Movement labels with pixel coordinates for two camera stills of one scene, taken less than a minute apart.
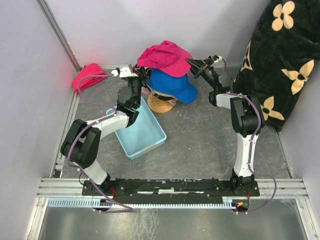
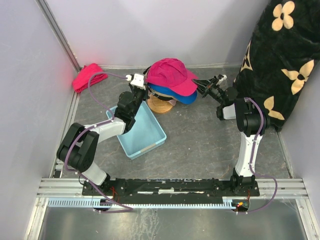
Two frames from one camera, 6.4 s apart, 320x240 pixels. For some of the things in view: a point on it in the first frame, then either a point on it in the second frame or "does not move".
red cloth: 87,75 does not move
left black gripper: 141,73 -> 145,91
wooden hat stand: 158,105 does not move
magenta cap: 171,59 -> 172,73
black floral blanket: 279,63 does not move
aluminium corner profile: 58,33 does not move
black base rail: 167,190 does not move
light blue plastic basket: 146,133 does not move
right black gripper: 195,65 -> 211,83
